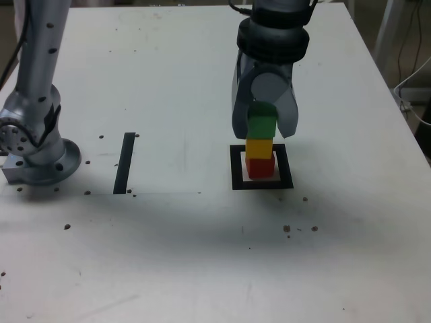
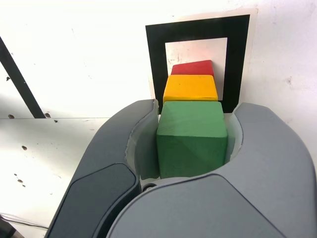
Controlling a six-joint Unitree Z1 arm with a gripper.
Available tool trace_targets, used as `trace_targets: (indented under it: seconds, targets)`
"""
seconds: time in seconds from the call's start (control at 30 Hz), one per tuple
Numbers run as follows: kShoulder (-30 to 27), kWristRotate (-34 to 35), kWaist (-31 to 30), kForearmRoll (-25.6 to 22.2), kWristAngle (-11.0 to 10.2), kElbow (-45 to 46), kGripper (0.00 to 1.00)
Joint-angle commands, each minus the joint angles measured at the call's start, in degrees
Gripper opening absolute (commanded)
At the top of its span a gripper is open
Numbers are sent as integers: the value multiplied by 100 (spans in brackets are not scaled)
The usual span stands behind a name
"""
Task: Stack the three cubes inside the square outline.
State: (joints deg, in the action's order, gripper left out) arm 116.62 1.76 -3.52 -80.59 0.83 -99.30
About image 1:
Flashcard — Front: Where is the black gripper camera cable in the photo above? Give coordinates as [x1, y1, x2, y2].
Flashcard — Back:
[228, 0, 253, 16]

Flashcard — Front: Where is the grey metal frame leg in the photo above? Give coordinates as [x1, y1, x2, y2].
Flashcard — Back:
[370, 0, 415, 81]

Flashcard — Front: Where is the red cube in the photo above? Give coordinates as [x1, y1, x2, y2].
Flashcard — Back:
[244, 156, 276, 179]

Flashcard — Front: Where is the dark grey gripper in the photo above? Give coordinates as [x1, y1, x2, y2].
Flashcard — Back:
[230, 49, 300, 140]

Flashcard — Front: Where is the white cable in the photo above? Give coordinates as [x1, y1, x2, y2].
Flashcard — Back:
[393, 57, 431, 128]

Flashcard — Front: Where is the thin black hanging cable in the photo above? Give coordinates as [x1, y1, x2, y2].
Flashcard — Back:
[397, 0, 424, 88]

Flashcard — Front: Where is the black tape square outline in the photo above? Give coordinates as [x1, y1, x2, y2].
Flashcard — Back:
[229, 143, 294, 191]

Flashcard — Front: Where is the black tape strip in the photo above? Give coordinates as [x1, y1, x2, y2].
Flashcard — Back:
[112, 132, 135, 195]

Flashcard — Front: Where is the green cube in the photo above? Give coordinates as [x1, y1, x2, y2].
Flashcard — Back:
[247, 102, 278, 139]

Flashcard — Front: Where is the yellow cube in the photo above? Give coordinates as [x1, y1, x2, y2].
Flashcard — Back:
[245, 137, 273, 160]

